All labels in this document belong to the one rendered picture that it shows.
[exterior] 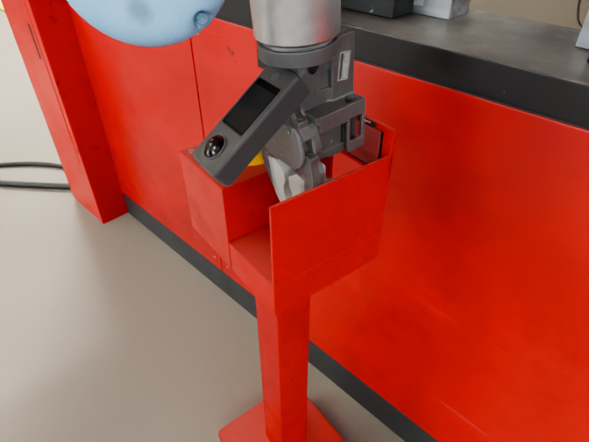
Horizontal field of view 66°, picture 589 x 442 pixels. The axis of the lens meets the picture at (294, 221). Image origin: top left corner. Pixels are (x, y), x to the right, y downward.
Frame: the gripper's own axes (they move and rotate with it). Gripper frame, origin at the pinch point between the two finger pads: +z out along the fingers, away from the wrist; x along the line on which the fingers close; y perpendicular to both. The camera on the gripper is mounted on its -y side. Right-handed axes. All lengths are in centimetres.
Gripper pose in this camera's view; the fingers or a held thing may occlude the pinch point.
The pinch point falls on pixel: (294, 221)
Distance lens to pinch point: 51.4
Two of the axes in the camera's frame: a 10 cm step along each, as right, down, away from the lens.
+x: -6.0, -4.9, 6.3
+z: 0.7, 7.5, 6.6
